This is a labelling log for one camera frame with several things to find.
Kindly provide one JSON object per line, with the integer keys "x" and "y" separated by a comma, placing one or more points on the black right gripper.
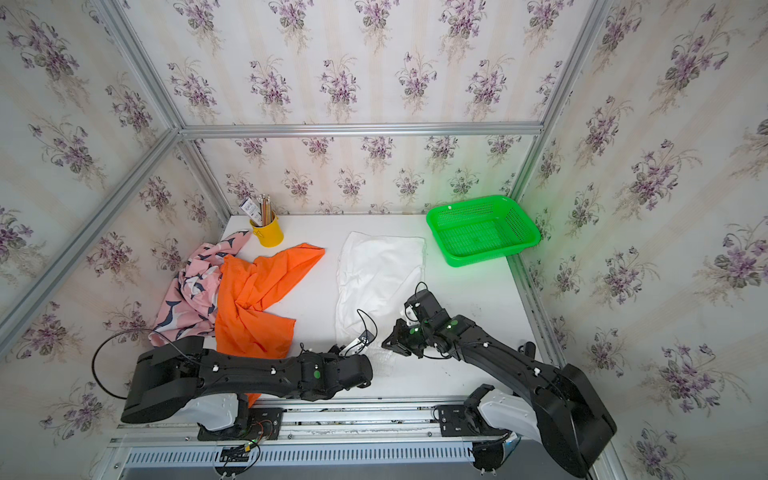
{"x": 396, "y": 343}

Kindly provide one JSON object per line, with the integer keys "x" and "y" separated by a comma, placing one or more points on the white shorts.
{"x": 375, "y": 276}

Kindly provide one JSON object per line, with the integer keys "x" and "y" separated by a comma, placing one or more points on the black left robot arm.
{"x": 167, "y": 378}

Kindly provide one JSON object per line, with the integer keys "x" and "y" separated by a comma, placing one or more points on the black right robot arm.
{"x": 572, "y": 422}

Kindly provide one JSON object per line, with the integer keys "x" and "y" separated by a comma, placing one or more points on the black stapler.
{"x": 528, "y": 349}

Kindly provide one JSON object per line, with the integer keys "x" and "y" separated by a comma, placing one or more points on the green plastic basket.
{"x": 481, "y": 229}

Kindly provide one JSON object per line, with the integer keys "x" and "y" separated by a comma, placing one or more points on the orange cloth garment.
{"x": 244, "y": 327}

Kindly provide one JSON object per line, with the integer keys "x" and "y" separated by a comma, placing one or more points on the yellow pencil cup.
{"x": 269, "y": 236}

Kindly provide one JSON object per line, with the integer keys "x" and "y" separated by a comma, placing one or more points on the pink patterned garment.
{"x": 190, "y": 305}

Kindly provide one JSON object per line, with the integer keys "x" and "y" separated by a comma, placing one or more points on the wooden pencils bundle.
{"x": 267, "y": 215}

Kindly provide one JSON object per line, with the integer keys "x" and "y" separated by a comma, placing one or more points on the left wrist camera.
{"x": 356, "y": 347}

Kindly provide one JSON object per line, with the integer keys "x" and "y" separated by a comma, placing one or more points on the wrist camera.
{"x": 423, "y": 304}
{"x": 356, "y": 347}

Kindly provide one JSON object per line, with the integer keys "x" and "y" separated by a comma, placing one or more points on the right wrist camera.
{"x": 423, "y": 304}

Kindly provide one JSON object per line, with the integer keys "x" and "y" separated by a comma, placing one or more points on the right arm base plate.
{"x": 458, "y": 420}

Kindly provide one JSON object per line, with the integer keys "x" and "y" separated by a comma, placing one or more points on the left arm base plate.
{"x": 255, "y": 424}

